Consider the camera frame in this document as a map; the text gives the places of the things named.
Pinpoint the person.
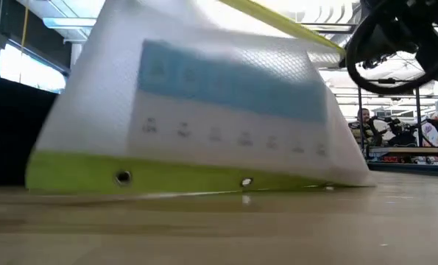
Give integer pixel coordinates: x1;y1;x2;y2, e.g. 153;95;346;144
348;107;381;149

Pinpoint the clear mesh pouch yellow-green trim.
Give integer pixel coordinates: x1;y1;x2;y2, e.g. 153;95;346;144
24;0;377;197

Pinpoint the black metal gantry frame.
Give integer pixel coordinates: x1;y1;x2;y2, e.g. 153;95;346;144
357;78;425;148

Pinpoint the long ceiling light fixture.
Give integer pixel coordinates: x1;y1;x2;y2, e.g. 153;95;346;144
43;17;97;30

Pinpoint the blue white pill organizer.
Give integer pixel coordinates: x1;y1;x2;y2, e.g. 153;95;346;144
125;38;331;171

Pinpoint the wooden workbench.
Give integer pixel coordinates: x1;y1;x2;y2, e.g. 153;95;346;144
367;146;438;155

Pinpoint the yellow hanging cable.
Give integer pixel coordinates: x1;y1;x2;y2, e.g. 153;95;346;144
19;0;30;42

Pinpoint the black backpack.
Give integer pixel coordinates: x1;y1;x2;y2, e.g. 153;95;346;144
0;75;60;187

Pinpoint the black aluminium table frame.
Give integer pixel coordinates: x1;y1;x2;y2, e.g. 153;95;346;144
367;161;438;178

